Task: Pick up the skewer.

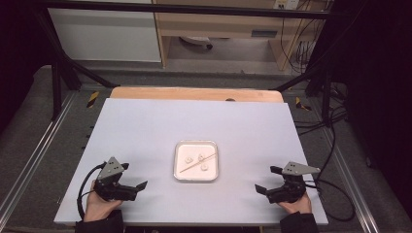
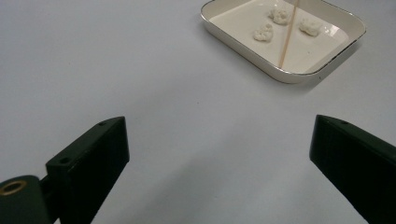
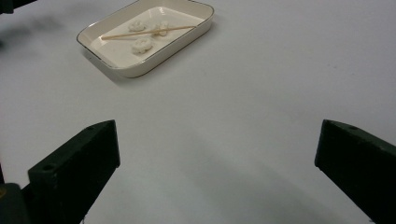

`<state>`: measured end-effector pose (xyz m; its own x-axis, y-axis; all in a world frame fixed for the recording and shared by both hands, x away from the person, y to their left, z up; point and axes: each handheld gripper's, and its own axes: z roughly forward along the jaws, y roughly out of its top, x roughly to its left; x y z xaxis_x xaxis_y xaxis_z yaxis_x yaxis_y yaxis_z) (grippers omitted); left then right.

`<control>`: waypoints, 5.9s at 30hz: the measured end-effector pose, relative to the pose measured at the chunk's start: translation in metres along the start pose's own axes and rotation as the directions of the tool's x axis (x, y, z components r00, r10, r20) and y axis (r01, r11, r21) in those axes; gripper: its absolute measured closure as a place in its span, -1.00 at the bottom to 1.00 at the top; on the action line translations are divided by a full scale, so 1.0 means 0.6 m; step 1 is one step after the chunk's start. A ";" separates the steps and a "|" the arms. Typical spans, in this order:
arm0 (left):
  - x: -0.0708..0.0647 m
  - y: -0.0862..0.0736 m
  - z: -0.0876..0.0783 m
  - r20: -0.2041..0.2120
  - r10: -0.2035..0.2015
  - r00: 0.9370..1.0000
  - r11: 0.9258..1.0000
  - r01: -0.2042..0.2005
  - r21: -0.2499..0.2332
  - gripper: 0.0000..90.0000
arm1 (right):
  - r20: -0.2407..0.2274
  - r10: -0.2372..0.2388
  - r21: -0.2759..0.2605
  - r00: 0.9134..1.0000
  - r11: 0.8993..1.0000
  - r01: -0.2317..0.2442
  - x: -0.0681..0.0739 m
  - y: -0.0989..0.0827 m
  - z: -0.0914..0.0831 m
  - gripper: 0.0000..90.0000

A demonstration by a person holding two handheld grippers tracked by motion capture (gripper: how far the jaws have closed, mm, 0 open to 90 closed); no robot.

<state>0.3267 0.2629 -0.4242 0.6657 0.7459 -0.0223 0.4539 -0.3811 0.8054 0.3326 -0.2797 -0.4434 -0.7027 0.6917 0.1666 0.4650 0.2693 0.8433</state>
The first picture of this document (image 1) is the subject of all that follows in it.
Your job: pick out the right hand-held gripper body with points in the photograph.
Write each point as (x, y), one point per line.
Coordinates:
(291, 189)

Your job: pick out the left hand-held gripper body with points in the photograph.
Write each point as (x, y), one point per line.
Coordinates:
(111, 186)

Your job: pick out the small white bead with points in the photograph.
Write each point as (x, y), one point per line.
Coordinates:
(204, 167)
(188, 159)
(201, 157)

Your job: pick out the white square tray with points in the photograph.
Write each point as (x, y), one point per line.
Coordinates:
(194, 173)

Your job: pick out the thin wooden stick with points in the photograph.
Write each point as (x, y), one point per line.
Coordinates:
(197, 163)

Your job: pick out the person's right hand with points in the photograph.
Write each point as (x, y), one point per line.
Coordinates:
(299, 207)

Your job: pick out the person's left hand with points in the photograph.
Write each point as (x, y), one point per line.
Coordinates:
(97, 208)

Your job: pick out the white table board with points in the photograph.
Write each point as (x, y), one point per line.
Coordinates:
(145, 129)

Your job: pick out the yellow black tape strip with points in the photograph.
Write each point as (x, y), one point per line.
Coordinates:
(93, 99)
(302, 104)

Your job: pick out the wooden table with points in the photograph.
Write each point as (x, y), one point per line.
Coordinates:
(194, 93)

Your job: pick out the white cabinet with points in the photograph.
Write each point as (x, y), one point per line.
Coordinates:
(103, 35)

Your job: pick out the office chair base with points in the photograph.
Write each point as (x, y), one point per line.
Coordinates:
(196, 40)

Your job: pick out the light wooden desk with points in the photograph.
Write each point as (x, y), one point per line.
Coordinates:
(220, 24)

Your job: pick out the aluminium floor rail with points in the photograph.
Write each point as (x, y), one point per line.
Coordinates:
(35, 152)
(351, 181)

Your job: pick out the black metal frame post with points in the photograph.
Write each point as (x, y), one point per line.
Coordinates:
(56, 84)
(325, 93)

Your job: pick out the white wall socket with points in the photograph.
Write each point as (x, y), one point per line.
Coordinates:
(286, 4)

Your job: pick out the black metal frame bar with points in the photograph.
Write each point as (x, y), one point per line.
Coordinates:
(194, 10)

